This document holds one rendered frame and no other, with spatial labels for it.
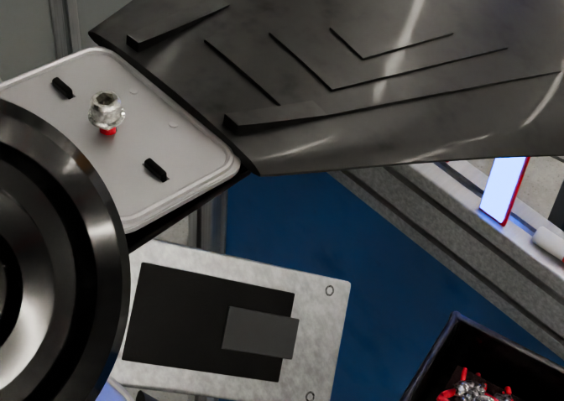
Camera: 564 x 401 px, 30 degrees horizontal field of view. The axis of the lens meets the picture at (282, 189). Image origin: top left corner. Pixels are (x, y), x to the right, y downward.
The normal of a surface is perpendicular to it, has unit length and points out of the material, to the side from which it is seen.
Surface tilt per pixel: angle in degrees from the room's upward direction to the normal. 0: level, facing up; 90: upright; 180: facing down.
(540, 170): 0
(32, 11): 90
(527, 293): 90
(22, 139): 59
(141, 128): 7
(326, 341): 50
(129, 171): 7
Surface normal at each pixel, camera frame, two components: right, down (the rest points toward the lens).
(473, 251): -0.72, 0.49
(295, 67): 0.24, -0.65
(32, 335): 0.50, -0.04
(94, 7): 0.70, 0.57
